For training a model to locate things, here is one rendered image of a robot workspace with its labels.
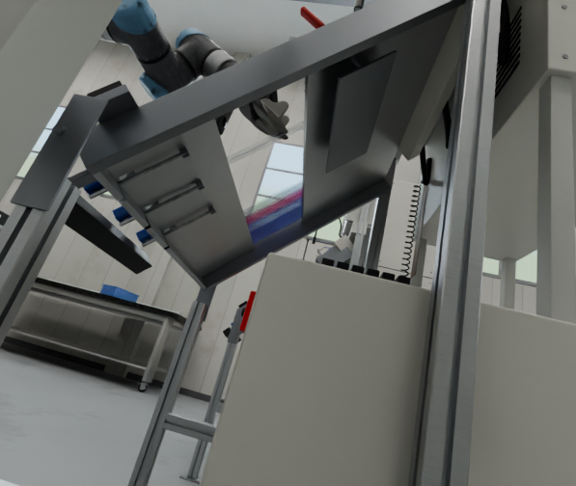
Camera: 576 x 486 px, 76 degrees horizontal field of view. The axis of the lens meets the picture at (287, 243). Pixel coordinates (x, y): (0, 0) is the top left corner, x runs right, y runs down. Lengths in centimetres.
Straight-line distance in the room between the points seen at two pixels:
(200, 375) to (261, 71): 503
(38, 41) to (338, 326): 37
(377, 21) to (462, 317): 48
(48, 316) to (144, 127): 612
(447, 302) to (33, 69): 41
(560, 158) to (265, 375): 48
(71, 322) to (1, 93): 612
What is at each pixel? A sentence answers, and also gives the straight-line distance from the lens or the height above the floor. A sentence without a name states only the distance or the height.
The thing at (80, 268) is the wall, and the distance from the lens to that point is 660.
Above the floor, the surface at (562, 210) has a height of 77.
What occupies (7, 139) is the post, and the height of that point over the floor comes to 58.
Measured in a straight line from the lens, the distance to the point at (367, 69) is 73.
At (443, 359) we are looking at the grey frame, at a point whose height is 54.
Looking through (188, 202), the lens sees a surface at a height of 77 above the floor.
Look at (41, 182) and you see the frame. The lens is 54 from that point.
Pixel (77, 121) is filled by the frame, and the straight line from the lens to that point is 57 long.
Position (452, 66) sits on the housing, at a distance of 92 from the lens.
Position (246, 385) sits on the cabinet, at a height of 47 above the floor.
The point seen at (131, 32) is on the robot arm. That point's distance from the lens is 85.
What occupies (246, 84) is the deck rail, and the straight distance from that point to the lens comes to 60.
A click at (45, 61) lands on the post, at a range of 34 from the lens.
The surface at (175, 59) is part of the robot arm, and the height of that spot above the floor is 105.
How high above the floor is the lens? 48
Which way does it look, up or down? 20 degrees up
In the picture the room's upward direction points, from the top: 15 degrees clockwise
